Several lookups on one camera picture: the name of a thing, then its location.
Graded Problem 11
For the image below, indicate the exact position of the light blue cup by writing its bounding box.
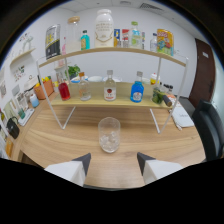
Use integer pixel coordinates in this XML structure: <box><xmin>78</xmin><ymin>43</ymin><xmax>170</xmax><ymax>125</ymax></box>
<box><xmin>29</xmin><ymin>93</ymin><xmax>40</xmax><ymax>108</ymax></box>

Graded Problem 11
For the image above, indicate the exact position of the clear drinking glass with ice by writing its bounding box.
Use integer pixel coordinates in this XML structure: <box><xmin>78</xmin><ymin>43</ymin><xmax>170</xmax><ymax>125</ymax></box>
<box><xmin>97</xmin><ymin>116</ymin><xmax>121</xmax><ymax>154</ymax></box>

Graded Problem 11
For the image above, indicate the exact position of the white zip pouch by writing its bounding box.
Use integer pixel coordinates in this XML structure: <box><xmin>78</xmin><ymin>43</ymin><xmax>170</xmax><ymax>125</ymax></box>
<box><xmin>171</xmin><ymin>105</ymin><xmax>195</xmax><ymax>129</ymax></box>

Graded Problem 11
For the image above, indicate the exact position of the black chair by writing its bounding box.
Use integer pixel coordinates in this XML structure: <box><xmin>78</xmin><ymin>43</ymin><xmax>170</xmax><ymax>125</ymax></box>
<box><xmin>191</xmin><ymin>99</ymin><xmax>224</xmax><ymax>162</ymax></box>

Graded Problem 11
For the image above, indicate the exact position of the black handbag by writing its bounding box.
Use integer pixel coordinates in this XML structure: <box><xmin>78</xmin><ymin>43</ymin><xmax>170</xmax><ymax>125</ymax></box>
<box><xmin>5</xmin><ymin>116</ymin><xmax>21</xmax><ymax>140</ymax></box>

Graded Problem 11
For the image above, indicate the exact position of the red liquid bottle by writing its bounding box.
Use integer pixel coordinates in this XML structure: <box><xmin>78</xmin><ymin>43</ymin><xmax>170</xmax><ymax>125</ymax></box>
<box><xmin>58</xmin><ymin>78</ymin><xmax>72</xmax><ymax>102</ymax></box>

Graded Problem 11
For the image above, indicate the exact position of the blue liquid bottle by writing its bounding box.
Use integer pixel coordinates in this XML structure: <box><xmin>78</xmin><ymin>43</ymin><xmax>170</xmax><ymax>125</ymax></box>
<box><xmin>129</xmin><ymin>70</ymin><xmax>145</xmax><ymax>103</ymax></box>

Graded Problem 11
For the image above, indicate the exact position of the clear bottle with amber label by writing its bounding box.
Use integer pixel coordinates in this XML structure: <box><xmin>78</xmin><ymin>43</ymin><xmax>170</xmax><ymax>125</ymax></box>
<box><xmin>78</xmin><ymin>71</ymin><xmax>92</xmax><ymax>102</ymax></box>

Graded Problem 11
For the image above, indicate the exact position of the orange storage box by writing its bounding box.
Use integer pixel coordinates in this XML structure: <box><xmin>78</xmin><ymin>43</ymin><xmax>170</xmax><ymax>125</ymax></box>
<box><xmin>33</xmin><ymin>78</ymin><xmax>55</xmax><ymax>101</ymax></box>

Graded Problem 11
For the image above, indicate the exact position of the white container with yellow label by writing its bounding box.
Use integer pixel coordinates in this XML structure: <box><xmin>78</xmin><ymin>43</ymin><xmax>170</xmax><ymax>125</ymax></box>
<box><xmin>149</xmin><ymin>72</ymin><xmax>161</xmax><ymax>86</ymax></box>

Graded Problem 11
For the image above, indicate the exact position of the white bowl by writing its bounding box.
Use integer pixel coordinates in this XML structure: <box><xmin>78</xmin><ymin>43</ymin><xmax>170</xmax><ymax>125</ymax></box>
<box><xmin>88</xmin><ymin>75</ymin><xmax>104</xmax><ymax>83</ymax></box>

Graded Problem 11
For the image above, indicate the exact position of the dark brown door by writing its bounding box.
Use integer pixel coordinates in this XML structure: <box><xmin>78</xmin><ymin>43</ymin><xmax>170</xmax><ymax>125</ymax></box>
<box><xmin>188</xmin><ymin>38</ymin><xmax>216</xmax><ymax>108</ymax></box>

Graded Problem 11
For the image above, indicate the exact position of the small clear plastic bottle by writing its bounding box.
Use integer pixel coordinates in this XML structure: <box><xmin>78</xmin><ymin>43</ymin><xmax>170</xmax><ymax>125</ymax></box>
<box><xmin>149</xmin><ymin>32</ymin><xmax>158</xmax><ymax>53</ymax></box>

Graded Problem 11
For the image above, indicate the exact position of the yellow snack bag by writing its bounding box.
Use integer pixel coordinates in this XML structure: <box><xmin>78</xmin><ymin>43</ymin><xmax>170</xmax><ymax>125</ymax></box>
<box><xmin>156</xmin><ymin>28</ymin><xmax>175</xmax><ymax>57</ymax></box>

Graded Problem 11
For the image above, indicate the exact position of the small teal bottle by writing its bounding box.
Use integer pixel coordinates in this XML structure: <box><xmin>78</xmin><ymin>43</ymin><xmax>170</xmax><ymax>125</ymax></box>
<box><xmin>80</xmin><ymin>29</ymin><xmax>91</xmax><ymax>51</ymax></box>

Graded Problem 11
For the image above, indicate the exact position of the clear bottle with green cap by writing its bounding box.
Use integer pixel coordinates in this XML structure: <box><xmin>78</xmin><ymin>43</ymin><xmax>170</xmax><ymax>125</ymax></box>
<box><xmin>129</xmin><ymin>21</ymin><xmax>143</xmax><ymax>50</ymax></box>

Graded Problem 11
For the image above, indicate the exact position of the large white bottle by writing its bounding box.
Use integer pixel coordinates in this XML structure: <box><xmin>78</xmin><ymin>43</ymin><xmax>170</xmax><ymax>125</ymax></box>
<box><xmin>94</xmin><ymin>8</ymin><xmax>115</xmax><ymax>48</ymax></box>

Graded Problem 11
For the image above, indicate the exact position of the white frame wooden shelf rack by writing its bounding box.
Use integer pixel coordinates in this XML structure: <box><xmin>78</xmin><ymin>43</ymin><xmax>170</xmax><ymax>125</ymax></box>
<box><xmin>35</xmin><ymin>46</ymin><xmax>189</xmax><ymax>134</ymax></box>

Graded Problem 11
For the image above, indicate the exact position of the wooden wall shelf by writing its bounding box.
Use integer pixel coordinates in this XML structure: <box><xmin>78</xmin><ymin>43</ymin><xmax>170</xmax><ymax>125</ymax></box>
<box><xmin>9</xmin><ymin>46</ymin><xmax>37</xmax><ymax>67</ymax></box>

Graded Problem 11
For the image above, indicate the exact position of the multicolour wall poster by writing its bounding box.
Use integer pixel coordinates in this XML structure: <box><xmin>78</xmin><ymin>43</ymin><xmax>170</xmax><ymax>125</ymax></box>
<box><xmin>141</xmin><ymin>31</ymin><xmax>147</xmax><ymax>50</ymax></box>

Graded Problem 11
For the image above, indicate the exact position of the red wall poster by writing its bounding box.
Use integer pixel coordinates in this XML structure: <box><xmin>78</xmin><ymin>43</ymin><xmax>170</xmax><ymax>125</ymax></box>
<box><xmin>121</xmin><ymin>28</ymin><xmax>131</xmax><ymax>48</ymax></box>

